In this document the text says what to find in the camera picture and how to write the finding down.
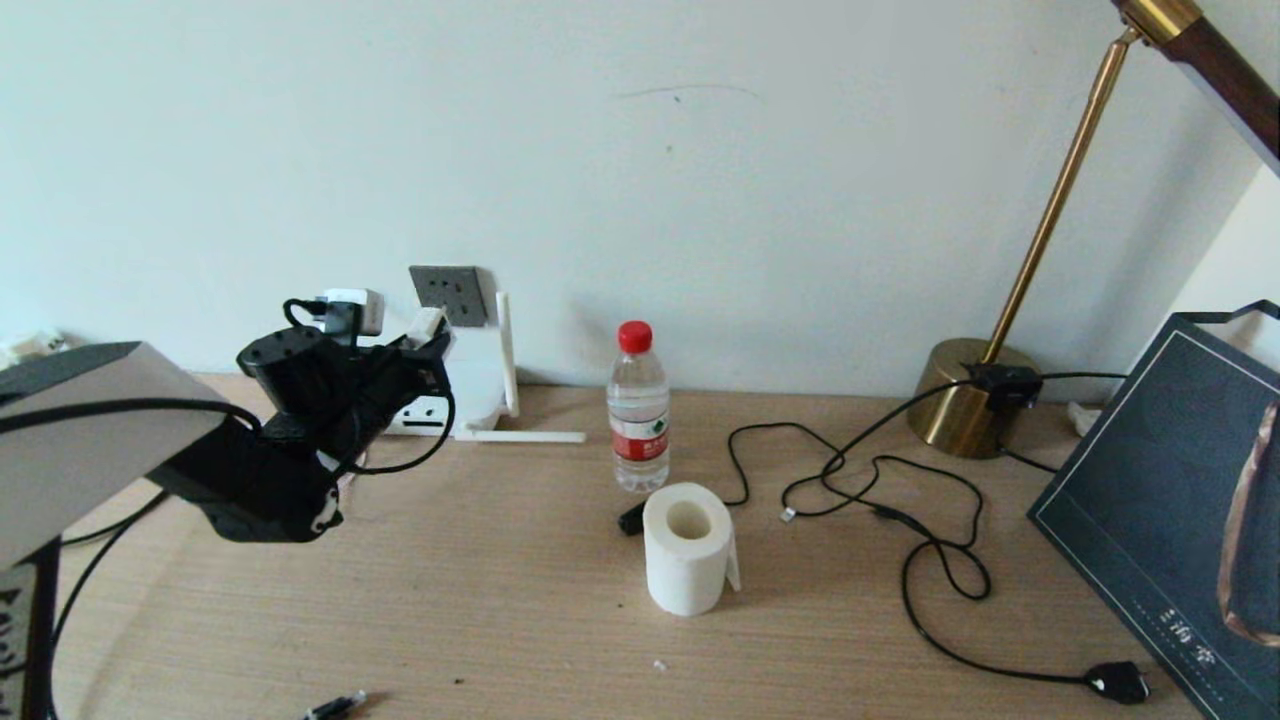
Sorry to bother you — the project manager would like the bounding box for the clear plastic packet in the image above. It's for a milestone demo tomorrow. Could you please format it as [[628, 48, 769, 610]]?
[[0, 330, 63, 373]]

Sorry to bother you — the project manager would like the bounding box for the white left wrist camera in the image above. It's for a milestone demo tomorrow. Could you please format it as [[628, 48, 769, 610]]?
[[322, 288, 386, 338]]

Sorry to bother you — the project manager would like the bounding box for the brass desk lamp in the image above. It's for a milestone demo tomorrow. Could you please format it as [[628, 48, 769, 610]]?
[[905, 0, 1280, 461]]

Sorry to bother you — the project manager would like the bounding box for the clear water bottle red cap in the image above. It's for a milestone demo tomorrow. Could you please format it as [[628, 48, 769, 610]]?
[[607, 320, 672, 493]]

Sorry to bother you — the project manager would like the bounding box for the white toilet paper roll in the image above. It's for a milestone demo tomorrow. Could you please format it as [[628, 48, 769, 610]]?
[[642, 482, 742, 616]]

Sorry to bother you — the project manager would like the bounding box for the black cable with silver tip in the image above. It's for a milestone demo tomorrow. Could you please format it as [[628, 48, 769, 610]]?
[[780, 378, 986, 523]]

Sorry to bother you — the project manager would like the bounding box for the long black cable with plugs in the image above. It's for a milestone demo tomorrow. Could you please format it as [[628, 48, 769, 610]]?
[[618, 423, 1151, 705]]

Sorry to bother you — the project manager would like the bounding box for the dark teal paper gift bag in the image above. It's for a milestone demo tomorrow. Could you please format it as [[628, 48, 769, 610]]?
[[1027, 300, 1280, 720]]

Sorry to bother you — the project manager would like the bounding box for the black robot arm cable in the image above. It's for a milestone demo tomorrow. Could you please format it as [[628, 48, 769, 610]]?
[[0, 297, 458, 476]]

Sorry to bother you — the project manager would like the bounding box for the grey wall socket plate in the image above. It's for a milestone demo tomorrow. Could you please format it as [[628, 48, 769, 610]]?
[[410, 265, 491, 328]]

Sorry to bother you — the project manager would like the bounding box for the small black connector front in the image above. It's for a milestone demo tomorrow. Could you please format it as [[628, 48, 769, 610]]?
[[300, 686, 371, 720]]

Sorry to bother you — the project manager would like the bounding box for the white wifi router with antennas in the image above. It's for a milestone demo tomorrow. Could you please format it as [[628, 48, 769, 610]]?
[[385, 292, 586, 444]]

